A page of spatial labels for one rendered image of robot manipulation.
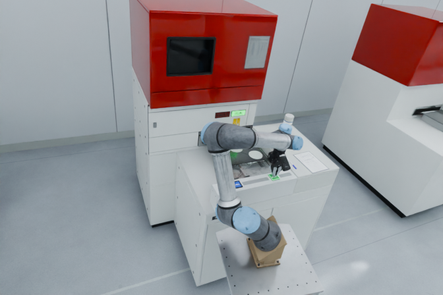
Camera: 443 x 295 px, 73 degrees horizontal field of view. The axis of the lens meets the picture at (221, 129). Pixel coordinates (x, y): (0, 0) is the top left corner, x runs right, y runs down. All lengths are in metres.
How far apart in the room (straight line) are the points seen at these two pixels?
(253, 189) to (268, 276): 0.48
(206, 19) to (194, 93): 0.46
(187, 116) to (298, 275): 1.18
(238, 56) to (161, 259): 1.66
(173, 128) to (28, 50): 1.78
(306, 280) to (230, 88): 1.21
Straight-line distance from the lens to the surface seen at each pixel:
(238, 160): 2.07
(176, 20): 1.76
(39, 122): 3.72
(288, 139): 1.51
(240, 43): 1.95
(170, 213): 2.66
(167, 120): 2.05
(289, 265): 1.69
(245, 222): 1.41
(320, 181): 2.14
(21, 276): 2.74
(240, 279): 1.58
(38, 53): 3.39
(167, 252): 2.63
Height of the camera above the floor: 2.15
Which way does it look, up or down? 32 degrees down
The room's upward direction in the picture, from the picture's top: 8 degrees clockwise
